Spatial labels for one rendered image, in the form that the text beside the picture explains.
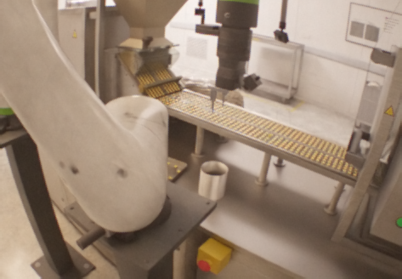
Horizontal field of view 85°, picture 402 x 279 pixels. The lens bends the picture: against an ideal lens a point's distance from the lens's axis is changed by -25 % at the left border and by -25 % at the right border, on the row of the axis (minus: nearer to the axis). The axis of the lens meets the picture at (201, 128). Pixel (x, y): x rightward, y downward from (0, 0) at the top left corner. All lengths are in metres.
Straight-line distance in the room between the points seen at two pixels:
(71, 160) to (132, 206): 0.09
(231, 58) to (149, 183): 0.34
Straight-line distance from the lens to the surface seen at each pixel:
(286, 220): 0.84
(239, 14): 0.57
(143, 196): 0.34
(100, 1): 1.20
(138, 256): 0.54
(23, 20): 0.33
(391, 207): 0.56
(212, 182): 0.82
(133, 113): 0.45
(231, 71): 0.60
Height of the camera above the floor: 1.34
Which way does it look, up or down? 25 degrees down
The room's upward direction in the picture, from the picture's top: 5 degrees clockwise
